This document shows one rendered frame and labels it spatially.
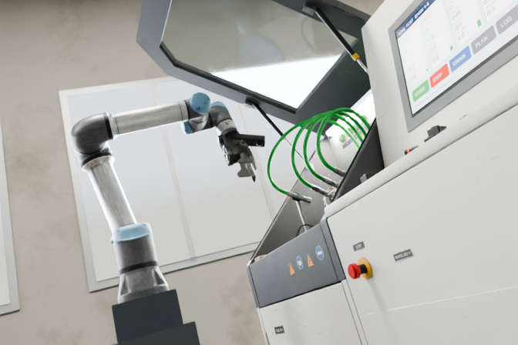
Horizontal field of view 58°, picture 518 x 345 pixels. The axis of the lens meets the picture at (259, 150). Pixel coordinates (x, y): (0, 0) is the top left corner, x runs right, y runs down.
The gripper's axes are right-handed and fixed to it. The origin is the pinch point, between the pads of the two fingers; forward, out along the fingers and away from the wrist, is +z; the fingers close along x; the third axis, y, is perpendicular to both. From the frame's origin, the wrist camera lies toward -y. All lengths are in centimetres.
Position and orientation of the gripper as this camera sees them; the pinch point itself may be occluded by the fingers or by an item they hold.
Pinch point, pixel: (255, 172)
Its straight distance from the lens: 167.5
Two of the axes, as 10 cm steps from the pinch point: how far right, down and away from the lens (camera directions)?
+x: 0.6, -6.0, -7.9
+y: -9.1, 2.9, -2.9
